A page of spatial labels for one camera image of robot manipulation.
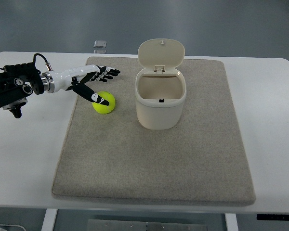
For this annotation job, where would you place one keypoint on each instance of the beige lidded plastic bin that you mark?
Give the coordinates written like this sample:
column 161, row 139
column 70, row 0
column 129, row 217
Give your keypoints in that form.
column 160, row 88

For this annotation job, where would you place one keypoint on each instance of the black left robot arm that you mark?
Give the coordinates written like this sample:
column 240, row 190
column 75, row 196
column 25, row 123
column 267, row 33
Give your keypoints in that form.
column 17, row 82

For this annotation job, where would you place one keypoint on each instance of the white table leg right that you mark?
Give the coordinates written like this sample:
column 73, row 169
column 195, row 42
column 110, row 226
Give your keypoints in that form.
column 231, row 222

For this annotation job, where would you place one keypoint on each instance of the yellow tennis ball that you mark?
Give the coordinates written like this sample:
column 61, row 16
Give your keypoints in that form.
column 105, row 109

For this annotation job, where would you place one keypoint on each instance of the clear floor plate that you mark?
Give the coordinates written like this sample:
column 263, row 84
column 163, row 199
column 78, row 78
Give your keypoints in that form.
column 100, row 44

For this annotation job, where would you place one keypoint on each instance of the black table control panel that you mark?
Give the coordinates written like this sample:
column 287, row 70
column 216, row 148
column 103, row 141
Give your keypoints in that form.
column 273, row 217

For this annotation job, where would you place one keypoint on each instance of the white table leg left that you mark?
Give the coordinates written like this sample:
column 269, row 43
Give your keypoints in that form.
column 49, row 220

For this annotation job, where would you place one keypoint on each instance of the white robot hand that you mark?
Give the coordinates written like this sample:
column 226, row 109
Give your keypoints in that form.
column 62, row 80

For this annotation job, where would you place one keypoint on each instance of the white table leg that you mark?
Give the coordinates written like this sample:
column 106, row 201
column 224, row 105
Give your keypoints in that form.
column 49, row 220
column 231, row 222

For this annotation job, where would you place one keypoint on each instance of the beige fabric mat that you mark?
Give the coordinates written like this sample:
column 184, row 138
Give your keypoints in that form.
column 199, row 161

